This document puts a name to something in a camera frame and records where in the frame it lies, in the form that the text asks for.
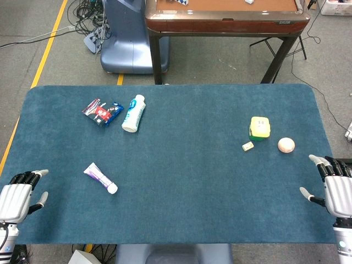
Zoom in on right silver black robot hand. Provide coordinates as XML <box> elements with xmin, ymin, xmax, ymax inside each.
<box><xmin>299</xmin><ymin>154</ymin><xmax>352</xmax><ymax>221</ymax></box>

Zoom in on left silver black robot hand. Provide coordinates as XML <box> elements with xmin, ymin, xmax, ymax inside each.
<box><xmin>0</xmin><ymin>169</ymin><xmax>50</xmax><ymax>223</ymax></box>

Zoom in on purple white tube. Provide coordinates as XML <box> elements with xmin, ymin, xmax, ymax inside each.
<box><xmin>83</xmin><ymin>162</ymin><xmax>119</xmax><ymax>195</ymax></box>

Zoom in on white blue plastic bottle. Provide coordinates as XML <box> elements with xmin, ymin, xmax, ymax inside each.
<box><xmin>121</xmin><ymin>94</ymin><xmax>146</xmax><ymax>133</ymax></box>

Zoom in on pink ball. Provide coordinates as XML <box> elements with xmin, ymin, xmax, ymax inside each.
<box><xmin>277</xmin><ymin>137</ymin><xmax>296</xmax><ymax>153</ymax></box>

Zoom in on white box under table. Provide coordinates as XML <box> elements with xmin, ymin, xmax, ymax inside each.
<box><xmin>68</xmin><ymin>249</ymin><xmax>96</xmax><ymax>264</ymax></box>

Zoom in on yellow lidded green container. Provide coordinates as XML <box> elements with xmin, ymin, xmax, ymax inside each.
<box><xmin>248</xmin><ymin>116</ymin><xmax>272</xmax><ymax>142</ymax></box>

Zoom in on red black snack packet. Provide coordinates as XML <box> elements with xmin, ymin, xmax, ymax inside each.
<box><xmin>81</xmin><ymin>98</ymin><xmax>116</xmax><ymax>127</ymax></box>

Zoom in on blue snack packet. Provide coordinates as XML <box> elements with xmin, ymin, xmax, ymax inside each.
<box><xmin>104</xmin><ymin>101</ymin><xmax>124</xmax><ymax>127</ymax></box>

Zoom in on blue robot torso base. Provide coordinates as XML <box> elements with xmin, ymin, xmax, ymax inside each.
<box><xmin>114</xmin><ymin>243</ymin><xmax>234</xmax><ymax>264</ymax></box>

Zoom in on blue carpet table cover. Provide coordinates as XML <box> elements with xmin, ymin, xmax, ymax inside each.
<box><xmin>0</xmin><ymin>84</ymin><xmax>348</xmax><ymax>245</ymax></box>

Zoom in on grey power strip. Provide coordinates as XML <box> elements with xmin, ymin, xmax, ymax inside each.
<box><xmin>83</xmin><ymin>26</ymin><xmax>111</xmax><ymax>54</ymax></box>

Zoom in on white cardboard box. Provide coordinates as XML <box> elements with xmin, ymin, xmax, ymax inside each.
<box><xmin>320</xmin><ymin>0</ymin><xmax>352</xmax><ymax>16</ymax></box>

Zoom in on blue grey machine base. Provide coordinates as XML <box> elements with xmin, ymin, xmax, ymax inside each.
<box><xmin>100</xmin><ymin>0</ymin><xmax>170</xmax><ymax>74</ymax></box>

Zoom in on brown mahjong table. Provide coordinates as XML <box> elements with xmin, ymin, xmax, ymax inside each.
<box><xmin>144</xmin><ymin>0</ymin><xmax>311</xmax><ymax>85</ymax></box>

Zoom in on thin black floor cable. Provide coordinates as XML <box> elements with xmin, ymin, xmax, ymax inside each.
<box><xmin>290</xmin><ymin>0</ymin><xmax>350</xmax><ymax>133</ymax></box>

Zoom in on white floor cable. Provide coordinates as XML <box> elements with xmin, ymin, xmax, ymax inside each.
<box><xmin>16</xmin><ymin>25</ymin><xmax>76</xmax><ymax>45</ymax></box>

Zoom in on tangled black cables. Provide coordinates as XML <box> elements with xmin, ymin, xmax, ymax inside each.
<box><xmin>67</xmin><ymin>0</ymin><xmax>112</xmax><ymax>36</ymax></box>

